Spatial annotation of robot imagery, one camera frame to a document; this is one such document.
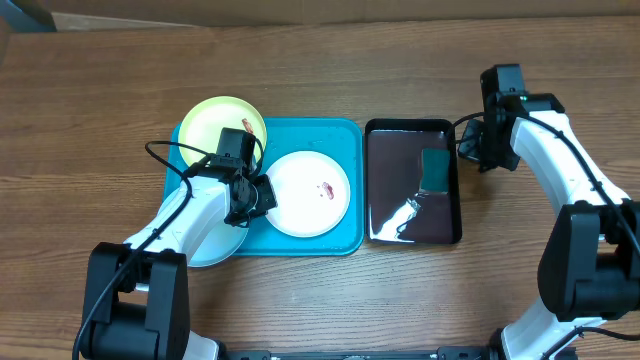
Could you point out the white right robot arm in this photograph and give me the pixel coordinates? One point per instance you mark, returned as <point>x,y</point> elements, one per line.
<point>589,271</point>

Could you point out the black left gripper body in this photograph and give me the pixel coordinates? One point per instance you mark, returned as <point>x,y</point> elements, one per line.
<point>260,199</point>

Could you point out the cardboard backdrop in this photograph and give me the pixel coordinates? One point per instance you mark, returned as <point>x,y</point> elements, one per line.
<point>81,15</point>

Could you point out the blue plastic tray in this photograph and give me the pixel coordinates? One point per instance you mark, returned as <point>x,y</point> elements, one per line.
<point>340,139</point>

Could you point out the white plate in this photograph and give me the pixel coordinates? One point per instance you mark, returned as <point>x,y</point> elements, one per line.
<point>312,192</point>

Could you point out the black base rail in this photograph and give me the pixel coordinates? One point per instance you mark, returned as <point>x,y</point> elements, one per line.
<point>442,353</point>

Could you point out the light blue plate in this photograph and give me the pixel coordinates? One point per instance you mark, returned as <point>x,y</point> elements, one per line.
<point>220,245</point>

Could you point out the yellow-green plate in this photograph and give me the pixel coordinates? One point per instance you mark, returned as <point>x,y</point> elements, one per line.
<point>202,126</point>

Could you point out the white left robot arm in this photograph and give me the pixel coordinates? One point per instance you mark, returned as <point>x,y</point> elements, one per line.
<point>136,301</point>

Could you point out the green sponge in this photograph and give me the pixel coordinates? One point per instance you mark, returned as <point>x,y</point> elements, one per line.
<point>435,170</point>

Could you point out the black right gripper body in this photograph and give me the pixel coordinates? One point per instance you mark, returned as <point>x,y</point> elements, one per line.
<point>489,150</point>

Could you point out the black water tray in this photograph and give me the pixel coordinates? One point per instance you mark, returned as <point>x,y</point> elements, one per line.
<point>397,210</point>

